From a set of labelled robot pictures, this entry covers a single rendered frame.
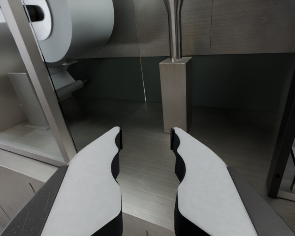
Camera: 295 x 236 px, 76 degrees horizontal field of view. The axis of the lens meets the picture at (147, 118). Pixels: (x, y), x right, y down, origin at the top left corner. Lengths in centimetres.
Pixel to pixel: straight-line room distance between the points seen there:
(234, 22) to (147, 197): 68
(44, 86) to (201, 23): 62
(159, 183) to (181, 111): 27
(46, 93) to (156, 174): 37
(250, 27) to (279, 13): 9
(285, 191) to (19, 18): 70
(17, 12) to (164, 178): 53
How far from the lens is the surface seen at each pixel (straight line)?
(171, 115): 70
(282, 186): 57
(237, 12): 84
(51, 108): 56
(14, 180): 98
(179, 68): 62
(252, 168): 62
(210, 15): 85
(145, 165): 61
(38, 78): 54
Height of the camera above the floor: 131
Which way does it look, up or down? 28 degrees down
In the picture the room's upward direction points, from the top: 7 degrees counter-clockwise
